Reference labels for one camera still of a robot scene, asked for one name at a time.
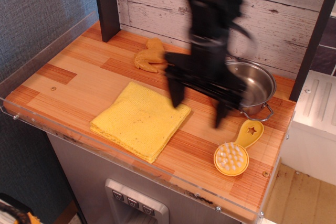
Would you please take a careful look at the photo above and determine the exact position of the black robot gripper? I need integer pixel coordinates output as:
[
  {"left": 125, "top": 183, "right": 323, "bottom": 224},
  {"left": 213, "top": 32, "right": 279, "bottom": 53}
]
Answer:
[{"left": 165, "top": 0, "right": 246, "bottom": 128}]

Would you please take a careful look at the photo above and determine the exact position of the yellow round scrub brush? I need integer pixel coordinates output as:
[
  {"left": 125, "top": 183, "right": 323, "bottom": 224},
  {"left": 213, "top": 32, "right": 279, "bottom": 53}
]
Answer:
[{"left": 214, "top": 120, "right": 264, "bottom": 177}]

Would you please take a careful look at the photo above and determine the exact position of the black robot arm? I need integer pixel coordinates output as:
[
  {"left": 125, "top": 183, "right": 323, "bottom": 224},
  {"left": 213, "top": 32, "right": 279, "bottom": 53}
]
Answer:
[{"left": 164, "top": 0, "right": 247, "bottom": 127}]

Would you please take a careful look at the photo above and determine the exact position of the stainless steel pot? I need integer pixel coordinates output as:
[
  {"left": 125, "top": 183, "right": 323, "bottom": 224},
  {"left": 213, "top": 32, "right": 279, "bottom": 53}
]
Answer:
[{"left": 226, "top": 57, "right": 276, "bottom": 122}]

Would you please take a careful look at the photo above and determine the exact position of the folded yellow cloth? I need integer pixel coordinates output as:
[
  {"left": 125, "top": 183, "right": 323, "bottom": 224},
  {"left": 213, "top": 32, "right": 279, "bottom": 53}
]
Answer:
[{"left": 90, "top": 82, "right": 191, "bottom": 164}]

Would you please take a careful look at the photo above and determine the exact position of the toy fried chicken wing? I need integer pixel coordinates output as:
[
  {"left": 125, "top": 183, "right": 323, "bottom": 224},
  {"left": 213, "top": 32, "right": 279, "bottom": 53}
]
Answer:
[{"left": 133, "top": 38, "right": 165, "bottom": 73}]

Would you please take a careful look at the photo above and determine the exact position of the white toy appliance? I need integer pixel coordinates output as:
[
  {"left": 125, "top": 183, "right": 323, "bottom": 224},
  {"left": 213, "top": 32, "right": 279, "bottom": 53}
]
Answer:
[{"left": 280, "top": 71, "right": 335, "bottom": 185}]

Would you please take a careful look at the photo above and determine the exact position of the silver water dispenser panel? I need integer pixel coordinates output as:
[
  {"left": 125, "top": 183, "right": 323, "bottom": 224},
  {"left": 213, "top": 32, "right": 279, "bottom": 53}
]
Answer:
[{"left": 105, "top": 178, "right": 170, "bottom": 223}]

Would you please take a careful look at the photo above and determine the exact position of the grey toy fridge cabinet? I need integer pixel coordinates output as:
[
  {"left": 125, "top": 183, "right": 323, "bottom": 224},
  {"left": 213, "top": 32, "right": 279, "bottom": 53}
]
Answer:
[{"left": 47, "top": 134, "right": 238, "bottom": 223}]

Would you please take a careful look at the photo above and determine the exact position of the orange object bottom left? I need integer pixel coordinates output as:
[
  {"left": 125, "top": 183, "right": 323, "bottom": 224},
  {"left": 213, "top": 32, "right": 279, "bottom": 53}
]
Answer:
[{"left": 27, "top": 212, "right": 41, "bottom": 224}]

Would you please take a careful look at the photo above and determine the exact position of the dark right shelf post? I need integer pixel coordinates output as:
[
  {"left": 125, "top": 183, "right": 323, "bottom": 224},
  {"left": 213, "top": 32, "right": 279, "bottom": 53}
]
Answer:
[{"left": 289, "top": 0, "right": 335, "bottom": 102}]

